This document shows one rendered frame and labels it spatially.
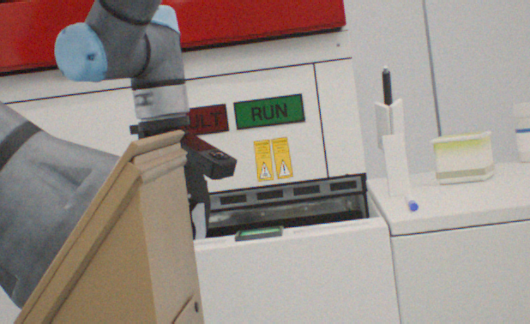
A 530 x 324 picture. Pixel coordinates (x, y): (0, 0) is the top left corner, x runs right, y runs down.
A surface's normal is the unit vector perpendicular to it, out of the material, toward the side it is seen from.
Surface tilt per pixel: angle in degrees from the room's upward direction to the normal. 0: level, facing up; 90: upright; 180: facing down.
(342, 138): 90
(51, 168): 92
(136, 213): 90
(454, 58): 90
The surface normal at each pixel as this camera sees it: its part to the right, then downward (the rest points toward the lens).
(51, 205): -0.14, -0.38
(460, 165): -0.37, 0.10
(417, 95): -0.04, 0.06
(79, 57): -0.61, 0.12
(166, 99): 0.31, 0.01
